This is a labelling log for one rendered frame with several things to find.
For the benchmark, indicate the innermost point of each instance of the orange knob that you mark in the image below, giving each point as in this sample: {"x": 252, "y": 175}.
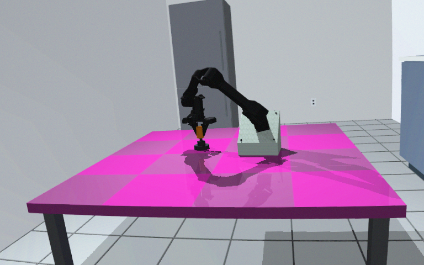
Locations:
{"x": 199, "y": 131}

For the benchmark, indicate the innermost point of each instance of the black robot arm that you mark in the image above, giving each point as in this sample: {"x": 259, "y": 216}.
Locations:
{"x": 213, "y": 78}

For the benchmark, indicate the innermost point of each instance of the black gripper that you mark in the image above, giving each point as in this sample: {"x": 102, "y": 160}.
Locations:
{"x": 206, "y": 121}

